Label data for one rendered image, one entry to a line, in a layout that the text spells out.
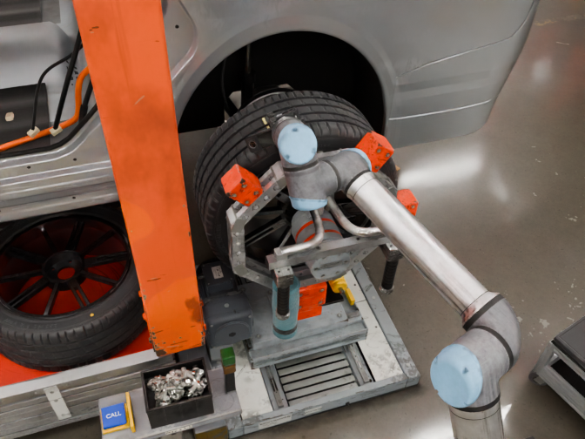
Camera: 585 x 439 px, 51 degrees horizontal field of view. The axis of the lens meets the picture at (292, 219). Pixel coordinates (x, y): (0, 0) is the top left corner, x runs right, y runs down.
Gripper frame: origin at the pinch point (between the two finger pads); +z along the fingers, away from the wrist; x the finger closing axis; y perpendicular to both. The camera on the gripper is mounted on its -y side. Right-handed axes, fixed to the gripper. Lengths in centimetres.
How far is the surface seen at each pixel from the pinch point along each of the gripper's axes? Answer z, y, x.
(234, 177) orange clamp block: -10.7, -15.8, -7.9
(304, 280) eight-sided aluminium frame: 12, -9, -57
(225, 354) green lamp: -15, -39, -56
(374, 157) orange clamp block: -8.1, 24.0, -19.3
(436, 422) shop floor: 14, 17, -138
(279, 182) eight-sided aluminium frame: -11.2, -4.8, -14.1
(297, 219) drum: 1.3, -3.6, -31.5
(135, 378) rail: 17, -78, -69
